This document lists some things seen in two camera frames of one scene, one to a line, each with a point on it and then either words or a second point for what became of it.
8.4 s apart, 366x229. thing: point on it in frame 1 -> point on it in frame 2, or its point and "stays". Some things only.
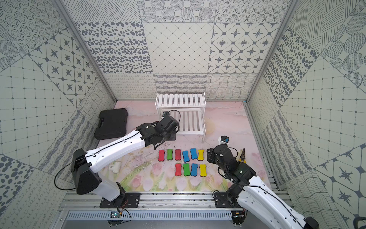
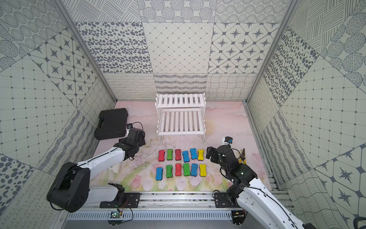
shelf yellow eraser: [200, 155] stays
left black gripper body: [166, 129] -> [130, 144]
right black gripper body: [213, 159] stays
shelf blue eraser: [194, 169] stays
